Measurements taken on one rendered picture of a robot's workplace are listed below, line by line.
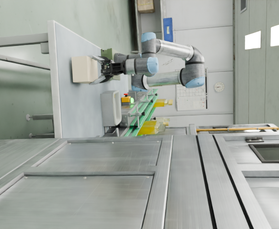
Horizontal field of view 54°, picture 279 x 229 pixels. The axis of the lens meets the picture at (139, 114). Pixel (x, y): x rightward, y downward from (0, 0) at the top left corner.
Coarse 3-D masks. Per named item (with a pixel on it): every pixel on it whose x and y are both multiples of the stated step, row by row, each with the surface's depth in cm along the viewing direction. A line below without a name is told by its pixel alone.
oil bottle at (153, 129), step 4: (140, 128) 209; (144, 128) 208; (148, 128) 208; (152, 128) 207; (156, 128) 207; (140, 132) 209; (144, 132) 209; (148, 132) 208; (152, 132) 208; (156, 132) 208
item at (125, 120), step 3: (123, 114) 200; (126, 114) 200; (123, 117) 201; (126, 117) 200; (123, 120) 201; (126, 120) 201; (120, 123) 202; (123, 123) 202; (126, 123) 201; (120, 126) 203; (123, 126) 202; (126, 126) 202
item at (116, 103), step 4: (116, 92) 187; (112, 96) 180; (116, 96) 195; (116, 100) 196; (116, 104) 196; (116, 108) 197; (120, 108) 197; (116, 112) 197; (120, 112) 197; (116, 116) 198; (120, 116) 198; (116, 120) 194; (120, 120) 195; (116, 124) 184
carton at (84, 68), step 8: (80, 56) 130; (72, 64) 131; (80, 64) 130; (88, 64) 131; (96, 64) 144; (72, 72) 131; (80, 72) 130; (88, 72) 131; (96, 72) 144; (80, 80) 131; (88, 80) 131
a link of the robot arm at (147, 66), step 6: (138, 60) 128; (144, 60) 128; (150, 60) 127; (156, 60) 127; (138, 66) 128; (144, 66) 127; (150, 66) 127; (156, 66) 127; (138, 72) 130; (144, 72) 129; (150, 72) 129; (156, 72) 129
